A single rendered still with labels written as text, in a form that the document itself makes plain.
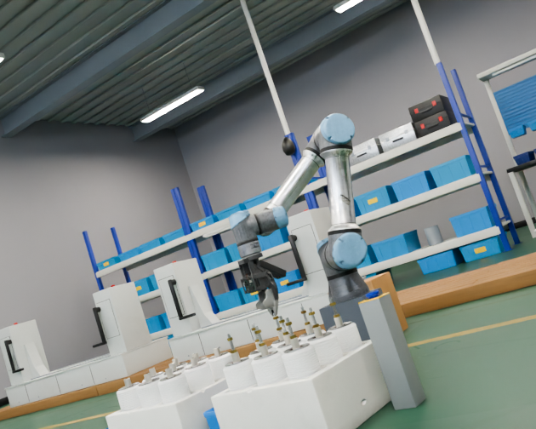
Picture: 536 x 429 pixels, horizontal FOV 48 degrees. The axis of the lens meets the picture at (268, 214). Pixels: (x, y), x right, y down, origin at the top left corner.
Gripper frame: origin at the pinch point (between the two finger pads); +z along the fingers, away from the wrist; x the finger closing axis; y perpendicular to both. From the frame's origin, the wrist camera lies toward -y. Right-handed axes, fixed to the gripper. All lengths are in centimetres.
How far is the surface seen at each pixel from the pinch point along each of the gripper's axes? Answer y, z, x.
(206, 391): 23.0, 18.0, -19.4
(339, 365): 10.6, 17.9, 34.4
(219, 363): 10.5, 11.7, -27.0
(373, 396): -0.3, 30.6, 31.9
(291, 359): 22.6, 11.6, 30.1
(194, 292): -113, -19, -239
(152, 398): 36, 15, -33
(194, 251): -281, -74, -493
